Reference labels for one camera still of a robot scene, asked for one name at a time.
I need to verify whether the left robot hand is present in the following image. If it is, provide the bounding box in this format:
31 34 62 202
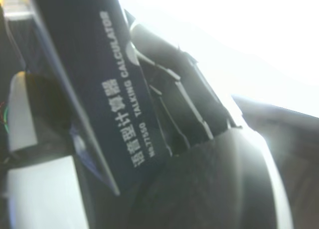
4 9 295 229

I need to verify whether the calculator box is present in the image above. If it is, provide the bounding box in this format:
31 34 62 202
4 0 155 196

